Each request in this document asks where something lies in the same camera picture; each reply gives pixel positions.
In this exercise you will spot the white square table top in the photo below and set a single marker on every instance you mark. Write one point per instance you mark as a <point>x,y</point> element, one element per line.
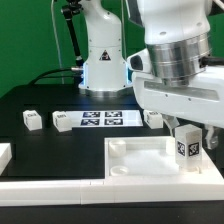
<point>149,156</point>

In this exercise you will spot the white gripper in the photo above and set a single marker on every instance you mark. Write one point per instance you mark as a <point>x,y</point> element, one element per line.
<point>201,101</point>

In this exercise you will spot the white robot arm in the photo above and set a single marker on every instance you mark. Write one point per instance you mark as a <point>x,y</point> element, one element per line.
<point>175,74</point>

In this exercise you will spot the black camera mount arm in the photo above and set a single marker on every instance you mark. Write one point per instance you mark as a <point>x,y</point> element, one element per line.
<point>72,8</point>

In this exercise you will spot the white block at left edge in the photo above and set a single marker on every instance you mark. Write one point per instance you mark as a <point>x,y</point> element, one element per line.
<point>5,155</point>

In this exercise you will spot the white marker sheet with tags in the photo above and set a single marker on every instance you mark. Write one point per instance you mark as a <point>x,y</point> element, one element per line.
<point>109,118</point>

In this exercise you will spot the white L-shaped obstacle fence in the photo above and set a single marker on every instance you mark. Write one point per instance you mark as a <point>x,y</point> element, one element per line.
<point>115,189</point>

